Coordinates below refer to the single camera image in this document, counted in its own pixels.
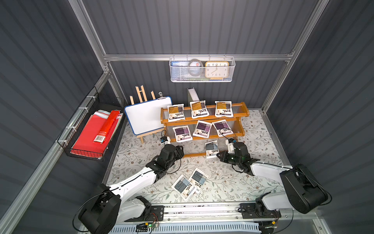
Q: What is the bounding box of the blue-grey coffee bag back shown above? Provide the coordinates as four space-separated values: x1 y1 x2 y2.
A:
205 140 219 159

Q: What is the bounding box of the blue-grey coffee bag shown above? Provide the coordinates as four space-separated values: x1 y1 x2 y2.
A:
189 168 209 193
205 140 219 159
172 175 197 201

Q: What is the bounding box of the purple coffee bag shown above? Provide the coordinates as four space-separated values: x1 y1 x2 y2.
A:
173 125 193 142
192 121 212 138
212 120 233 137

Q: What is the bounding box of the orange wooden three-tier shelf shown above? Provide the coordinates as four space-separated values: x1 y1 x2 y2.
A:
161 102 249 143

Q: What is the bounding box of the blue-grey coffee bag front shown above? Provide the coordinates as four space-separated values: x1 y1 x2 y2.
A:
172 175 197 201

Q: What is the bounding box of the yellow coffee bag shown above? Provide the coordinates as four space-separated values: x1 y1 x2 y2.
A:
168 104 185 122
215 101 233 118
190 100 209 119

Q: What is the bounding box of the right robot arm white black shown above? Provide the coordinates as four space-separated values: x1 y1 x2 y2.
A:
216 139 332 216

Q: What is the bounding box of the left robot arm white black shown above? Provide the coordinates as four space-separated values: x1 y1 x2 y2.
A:
75 144 185 234

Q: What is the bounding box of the wooden easel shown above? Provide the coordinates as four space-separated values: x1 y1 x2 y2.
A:
135 85 156 103

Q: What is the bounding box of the red long box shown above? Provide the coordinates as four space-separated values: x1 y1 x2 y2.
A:
94 110 120 143

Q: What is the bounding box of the yellow square clock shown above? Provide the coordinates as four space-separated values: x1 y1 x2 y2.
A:
205 61 229 80

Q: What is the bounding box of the red folder stack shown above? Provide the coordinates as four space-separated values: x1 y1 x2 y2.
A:
70 110 123 160

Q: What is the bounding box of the round tape roll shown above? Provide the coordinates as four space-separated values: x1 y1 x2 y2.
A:
188 59 203 77

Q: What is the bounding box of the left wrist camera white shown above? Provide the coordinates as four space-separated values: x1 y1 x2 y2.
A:
160 136 170 145

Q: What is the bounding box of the white whiteboard blue frame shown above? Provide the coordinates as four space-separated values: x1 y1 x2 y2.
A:
124 96 172 135

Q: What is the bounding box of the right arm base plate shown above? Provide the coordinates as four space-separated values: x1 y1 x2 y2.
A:
238 203 281 219

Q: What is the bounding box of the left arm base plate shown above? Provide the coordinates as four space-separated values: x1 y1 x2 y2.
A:
125 205 165 222

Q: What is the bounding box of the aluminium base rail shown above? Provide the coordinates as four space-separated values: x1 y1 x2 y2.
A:
103 199 317 225

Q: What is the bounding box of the white wire wall basket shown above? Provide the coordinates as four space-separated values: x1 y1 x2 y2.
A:
169 56 236 83

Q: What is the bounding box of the black wire side basket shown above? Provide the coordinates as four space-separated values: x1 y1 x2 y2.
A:
57 88 126 161

